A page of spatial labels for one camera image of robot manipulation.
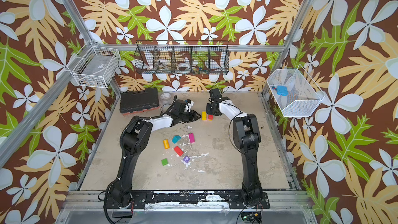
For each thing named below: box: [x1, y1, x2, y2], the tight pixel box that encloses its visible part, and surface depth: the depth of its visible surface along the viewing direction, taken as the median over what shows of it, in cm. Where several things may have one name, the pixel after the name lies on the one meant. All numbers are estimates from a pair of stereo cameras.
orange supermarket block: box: [162, 138, 171, 150], surface depth 95 cm
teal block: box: [172, 134, 182, 145], surface depth 97 cm
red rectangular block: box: [173, 145, 184, 157], surface depth 93 cm
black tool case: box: [119, 87, 160, 115], surface depth 110 cm
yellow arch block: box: [201, 110, 207, 121], surface depth 103 cm
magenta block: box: [188, 132, 196, 144], surface depth 98 cm
